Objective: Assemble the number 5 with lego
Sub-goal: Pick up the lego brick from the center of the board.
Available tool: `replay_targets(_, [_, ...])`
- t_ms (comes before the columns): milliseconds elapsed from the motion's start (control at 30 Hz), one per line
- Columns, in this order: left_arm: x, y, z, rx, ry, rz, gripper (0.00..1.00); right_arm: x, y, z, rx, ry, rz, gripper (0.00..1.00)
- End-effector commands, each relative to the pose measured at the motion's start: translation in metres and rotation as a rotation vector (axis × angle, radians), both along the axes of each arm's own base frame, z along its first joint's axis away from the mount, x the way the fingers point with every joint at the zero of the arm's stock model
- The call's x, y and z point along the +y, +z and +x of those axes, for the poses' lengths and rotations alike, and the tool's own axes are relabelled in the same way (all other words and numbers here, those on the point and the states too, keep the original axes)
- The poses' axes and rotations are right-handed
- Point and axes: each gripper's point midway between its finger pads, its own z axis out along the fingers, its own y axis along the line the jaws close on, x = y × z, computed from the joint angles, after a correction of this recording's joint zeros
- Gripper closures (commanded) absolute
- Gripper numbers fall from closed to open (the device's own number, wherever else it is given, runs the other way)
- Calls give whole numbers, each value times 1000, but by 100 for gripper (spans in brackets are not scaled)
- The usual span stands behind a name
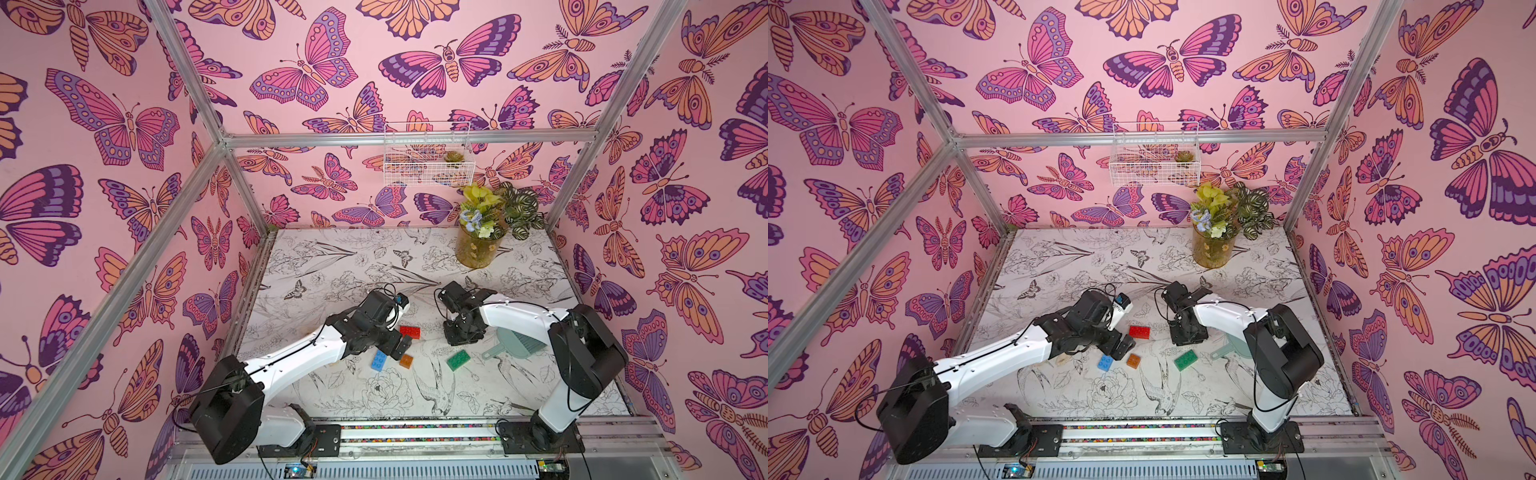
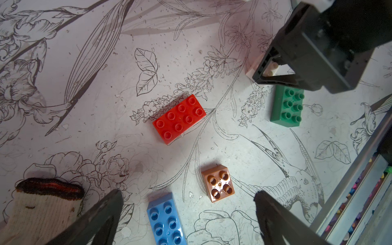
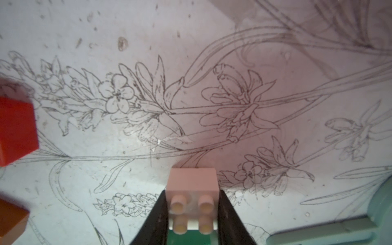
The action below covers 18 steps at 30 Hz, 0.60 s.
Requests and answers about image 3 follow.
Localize mint green plastic paddle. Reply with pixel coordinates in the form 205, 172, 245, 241
266, 178, 392, 245

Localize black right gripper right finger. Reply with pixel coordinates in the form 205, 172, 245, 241
217, 190, 256, 245

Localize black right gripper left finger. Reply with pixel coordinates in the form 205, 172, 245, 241
130, 191, 168, 245

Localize orange square lego brick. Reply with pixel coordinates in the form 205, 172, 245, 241
0, 199, 30, 245

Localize green long lego brick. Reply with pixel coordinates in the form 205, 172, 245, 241
166, 230, 219, 245

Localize red long lego brick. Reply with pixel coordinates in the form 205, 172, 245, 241
1, 78, 39, 167

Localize white square lego brick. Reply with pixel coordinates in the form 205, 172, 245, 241
165, 168, 220, 235

